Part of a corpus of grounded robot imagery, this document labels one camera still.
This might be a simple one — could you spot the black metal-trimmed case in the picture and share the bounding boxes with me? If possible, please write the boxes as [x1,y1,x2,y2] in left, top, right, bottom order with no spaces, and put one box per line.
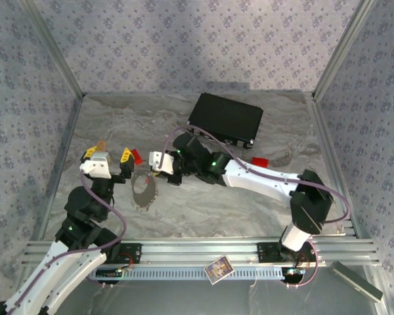
[187,92,264,150]

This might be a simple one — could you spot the colourful picture card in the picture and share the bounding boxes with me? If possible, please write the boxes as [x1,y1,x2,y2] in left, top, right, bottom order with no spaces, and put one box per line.
[204,255,234,285]

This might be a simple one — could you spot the grey metal bar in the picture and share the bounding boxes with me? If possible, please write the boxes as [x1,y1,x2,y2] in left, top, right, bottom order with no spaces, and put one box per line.
[328,261,384,303]

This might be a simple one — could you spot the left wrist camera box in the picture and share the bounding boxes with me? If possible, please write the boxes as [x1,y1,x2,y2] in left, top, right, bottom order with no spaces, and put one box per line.
[79,151,112,180]

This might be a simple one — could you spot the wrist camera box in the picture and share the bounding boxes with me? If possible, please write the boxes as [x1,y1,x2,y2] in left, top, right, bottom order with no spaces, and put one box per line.
[79,151,112,180]
[150,150,175,175]

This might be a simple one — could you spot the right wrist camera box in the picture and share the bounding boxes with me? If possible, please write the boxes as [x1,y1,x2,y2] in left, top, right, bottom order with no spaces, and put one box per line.
[150,150,175,175]

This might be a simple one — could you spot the aluminium side rail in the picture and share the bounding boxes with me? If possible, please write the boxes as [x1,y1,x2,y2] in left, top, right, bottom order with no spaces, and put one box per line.
[35,94,85,242]
[305,93,362,237]

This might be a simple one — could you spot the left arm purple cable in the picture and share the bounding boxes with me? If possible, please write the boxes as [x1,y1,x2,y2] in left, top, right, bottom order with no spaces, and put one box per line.
[12,170,129,309]

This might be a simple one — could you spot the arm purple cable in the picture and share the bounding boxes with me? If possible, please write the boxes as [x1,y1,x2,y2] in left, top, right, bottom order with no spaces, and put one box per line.
[164,126,351,290]
[12,170,129,309]

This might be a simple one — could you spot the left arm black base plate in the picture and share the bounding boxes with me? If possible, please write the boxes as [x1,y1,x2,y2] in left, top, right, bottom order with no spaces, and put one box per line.
[103,242,142,265]

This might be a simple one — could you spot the aluminium mounting rail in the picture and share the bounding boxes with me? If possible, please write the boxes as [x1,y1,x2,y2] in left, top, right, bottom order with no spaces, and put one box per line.
[21,239,380,267]

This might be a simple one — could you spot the grey slotted cable duct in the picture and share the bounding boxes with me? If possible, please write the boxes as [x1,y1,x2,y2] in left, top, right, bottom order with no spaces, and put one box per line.
[88,266,285,282]

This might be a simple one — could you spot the aluminium corner post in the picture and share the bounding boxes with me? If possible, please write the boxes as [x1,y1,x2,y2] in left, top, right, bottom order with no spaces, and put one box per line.
[311,0,380,101]
[19,0,86,98]

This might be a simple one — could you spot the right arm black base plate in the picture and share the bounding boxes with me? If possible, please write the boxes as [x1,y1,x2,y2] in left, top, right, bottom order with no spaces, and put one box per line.
[257,241,318,263]

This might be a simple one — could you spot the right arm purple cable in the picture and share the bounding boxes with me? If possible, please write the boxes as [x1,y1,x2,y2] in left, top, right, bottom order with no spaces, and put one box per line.
[164,126,351,290]

